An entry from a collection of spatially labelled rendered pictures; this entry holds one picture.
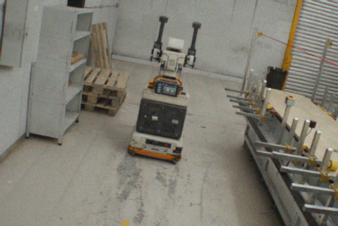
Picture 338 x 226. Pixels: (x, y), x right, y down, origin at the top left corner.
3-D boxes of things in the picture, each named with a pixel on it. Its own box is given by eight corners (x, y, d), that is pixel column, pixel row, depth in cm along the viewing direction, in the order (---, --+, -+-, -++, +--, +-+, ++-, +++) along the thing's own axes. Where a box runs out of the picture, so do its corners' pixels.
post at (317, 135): (297, 190, 274) (317, 131, 260) (296, 188, 277) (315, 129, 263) (302, 191, 274) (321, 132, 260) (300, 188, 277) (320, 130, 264)
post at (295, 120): (279, 169, 323) (294, 118, 310) (278, 168, 327) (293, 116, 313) (283, 170, 323) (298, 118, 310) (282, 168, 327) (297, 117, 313)
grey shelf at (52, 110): (25, 138, 434) (38, 5, 390) (48, 116, 520) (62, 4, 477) (60, 145, 436) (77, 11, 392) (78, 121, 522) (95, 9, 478)
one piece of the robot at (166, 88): (180, 101, 435) (183, 86, 421) (149, 96, 435) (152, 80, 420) (181, 95, 444) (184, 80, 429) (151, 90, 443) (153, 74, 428)
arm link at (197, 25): (193, 20, 466) (201, 22, 466) (192, 21, 480) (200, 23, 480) (186, 55, 473) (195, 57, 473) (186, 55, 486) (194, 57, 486)
